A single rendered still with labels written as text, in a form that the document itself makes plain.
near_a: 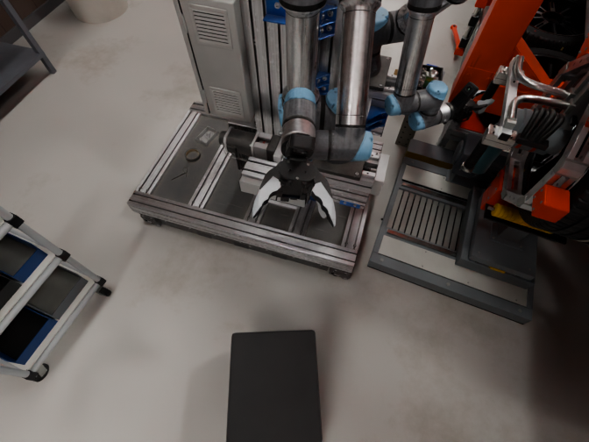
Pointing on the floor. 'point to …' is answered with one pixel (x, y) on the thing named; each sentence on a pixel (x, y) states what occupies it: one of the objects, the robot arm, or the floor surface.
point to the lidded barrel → (97, 10)
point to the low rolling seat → (273, 388)
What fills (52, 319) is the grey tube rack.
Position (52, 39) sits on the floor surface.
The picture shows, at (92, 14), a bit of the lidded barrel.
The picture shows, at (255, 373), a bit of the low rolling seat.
